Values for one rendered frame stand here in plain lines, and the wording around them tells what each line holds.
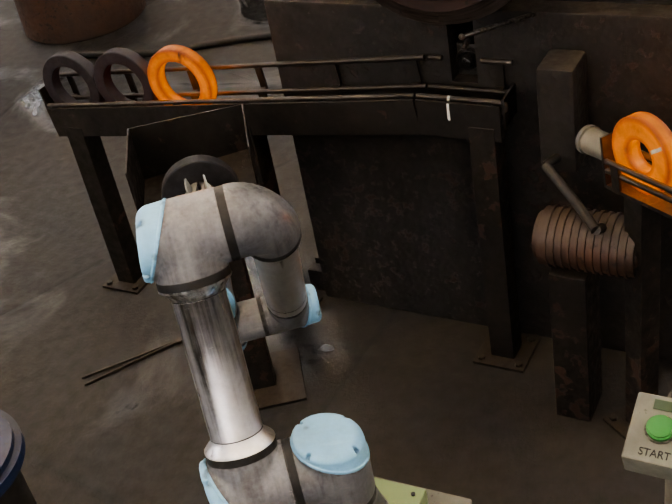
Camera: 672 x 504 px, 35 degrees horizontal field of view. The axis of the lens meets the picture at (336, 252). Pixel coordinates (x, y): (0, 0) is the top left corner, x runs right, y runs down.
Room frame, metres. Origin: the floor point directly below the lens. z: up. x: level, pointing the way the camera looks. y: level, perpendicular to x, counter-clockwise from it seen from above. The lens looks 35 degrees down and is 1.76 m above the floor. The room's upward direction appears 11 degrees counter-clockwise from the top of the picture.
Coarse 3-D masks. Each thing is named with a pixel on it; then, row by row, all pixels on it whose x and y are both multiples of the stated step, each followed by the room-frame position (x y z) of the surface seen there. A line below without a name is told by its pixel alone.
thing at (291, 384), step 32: (128, 128) 2.13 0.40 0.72; (160, 128) 2.13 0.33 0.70; (192, 128) 2.13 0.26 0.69; (224, 128) 2.13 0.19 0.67; (128, 160) 2.00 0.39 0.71; (160, 160) 2.13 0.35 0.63; (224, 160) 2.11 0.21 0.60; (160, 192) 2.05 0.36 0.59; (256, 352) 2.00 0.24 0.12; (288, 352) 2.12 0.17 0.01; (256, 384) 2.00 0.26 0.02; (288, 384) 1.99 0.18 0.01
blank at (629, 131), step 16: (640, 112) 1.66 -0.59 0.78; (624, 128) 1.66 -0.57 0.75; (640, 128) 1.62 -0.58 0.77; (656, 128) 1.60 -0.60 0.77; (624, 144) 1.66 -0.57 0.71; (656, 144) 1.58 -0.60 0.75; (624, 160) 1.66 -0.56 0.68; (640, 160) 1.65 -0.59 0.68; (656, 160) 1.58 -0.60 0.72; (656, 176) 1.58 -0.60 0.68
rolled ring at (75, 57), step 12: (48, 60) 2.62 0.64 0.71; (60, 60) 2.60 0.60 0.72; (72, 60) 2.58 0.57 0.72; (84, 60) 2.59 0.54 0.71; (48, 72) 2.63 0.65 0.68; (84, 72) 2.56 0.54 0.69; (48, 84) 2.64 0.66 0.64; (60, 84) 2.65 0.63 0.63; (60, 96) 2.63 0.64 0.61; (96, 96) 2.56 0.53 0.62
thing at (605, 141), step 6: (612, 132) 1.70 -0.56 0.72; (600, 138) 1.69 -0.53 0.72; (606, 138) 1.70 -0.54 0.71; (600, 144) 1.69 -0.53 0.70; (606, 144) 1.69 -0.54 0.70; (606, 150) 1.69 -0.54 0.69; (612, 150) 1.70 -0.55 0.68; (606, 156) 1.69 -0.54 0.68; (612, 156) 1.69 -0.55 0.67; (606, 174) 1.69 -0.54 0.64; (606, 180) 1.68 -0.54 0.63
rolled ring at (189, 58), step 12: (168, 48) 2.40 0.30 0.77; (180, 48) 2.40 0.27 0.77; (156, 60) 2.42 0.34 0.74; (168, 60) 2.40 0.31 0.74; (180, 60) 2.38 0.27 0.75; (192, 60) 2.36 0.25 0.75; (204, 60) 2.38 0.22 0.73; (156, 72) 2.42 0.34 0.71; (192, 72) 2.37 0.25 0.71; (204, 72) 2.35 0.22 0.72; (156, 84) 2.43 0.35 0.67; (168, 84) 2.45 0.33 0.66; (204, 84) 2.35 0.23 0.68; (216, 84) 2.37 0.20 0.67; (156, 96) 2.44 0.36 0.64; (168, 96) 2.42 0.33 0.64; (180, 96) 2.44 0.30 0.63; (204, 96) 2.36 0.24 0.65; (216, 96) 2.37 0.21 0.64
